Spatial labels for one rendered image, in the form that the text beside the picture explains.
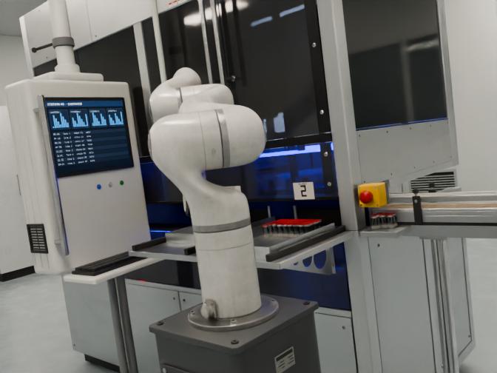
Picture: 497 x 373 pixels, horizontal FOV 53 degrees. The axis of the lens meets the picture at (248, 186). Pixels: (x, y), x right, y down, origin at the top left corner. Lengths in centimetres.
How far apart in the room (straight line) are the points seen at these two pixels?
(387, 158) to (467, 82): 448
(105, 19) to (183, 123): 165
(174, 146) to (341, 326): 107
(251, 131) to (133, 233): 137
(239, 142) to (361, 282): 88
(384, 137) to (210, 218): 104
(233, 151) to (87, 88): 130
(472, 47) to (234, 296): 556
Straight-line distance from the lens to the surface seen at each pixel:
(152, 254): 176
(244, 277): 100
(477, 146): 630
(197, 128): 96
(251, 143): 97
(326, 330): 186
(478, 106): 628
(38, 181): 204
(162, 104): 135
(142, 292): 260
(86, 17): 271
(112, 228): 220
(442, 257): 174
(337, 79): 165
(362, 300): 174
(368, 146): 176
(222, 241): 97
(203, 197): 96
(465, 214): 164
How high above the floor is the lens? 121
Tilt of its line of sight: 5 degrees down
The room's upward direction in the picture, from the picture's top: 7 degrees counter-clockwise
